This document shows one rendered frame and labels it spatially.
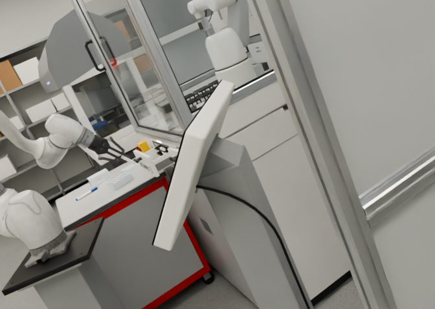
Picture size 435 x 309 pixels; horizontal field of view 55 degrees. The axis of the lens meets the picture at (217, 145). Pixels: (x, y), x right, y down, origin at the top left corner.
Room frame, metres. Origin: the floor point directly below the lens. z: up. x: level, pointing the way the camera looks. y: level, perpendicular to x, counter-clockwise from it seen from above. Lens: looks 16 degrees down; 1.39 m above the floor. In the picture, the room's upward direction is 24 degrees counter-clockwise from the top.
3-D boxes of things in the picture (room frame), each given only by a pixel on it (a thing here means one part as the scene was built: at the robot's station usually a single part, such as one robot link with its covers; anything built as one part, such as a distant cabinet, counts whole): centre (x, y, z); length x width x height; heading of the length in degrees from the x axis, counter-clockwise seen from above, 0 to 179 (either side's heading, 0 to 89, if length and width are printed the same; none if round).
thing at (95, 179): (2.55, 0.75, 0.79); 0.13 x 0.09 x 0.05; 111
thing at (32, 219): (1.71, 0.83, 0.95); 0.18 x 0.16 x 0.22; 45
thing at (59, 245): (1.68, 0.83, 0.81); 0.22 x 0.18 x 0.06; 177
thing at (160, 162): (2.13, 0.17, 0.86); 0.40 x 0.26 x 0.06; 110
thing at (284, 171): (2.21, -0.20, 0.40); 1.03 x 0.95 x 0.80; 20
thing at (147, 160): (2.06, 0.37, 0.87); 0.29 x 0.02 x 0.11; 20
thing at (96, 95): (3.82, 0.52, 1.13); 1.78 x 1.14 x 0.45; 20
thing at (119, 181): (2.29, 0.58, 0.78); 0.12 x 0.08 x 0.04; 126
